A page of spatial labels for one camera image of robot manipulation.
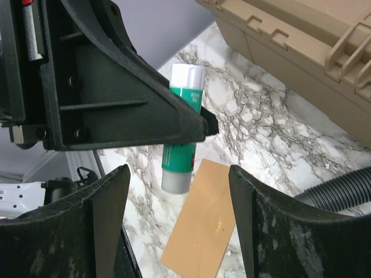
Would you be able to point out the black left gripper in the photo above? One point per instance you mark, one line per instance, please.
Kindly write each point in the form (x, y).
(35, 73)

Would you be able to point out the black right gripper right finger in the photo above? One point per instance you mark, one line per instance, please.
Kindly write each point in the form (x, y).
(306, 235)

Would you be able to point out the tan plastic tool case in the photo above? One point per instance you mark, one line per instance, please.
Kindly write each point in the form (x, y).
(319, 49)

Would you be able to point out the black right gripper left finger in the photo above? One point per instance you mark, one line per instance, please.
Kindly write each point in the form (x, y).
(76, 236)

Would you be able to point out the brown paper envelope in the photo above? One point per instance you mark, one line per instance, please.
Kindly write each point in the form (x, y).
(204, 226)

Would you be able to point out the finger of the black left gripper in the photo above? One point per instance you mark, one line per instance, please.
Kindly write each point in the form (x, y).
(211, 120)
(122, 100)

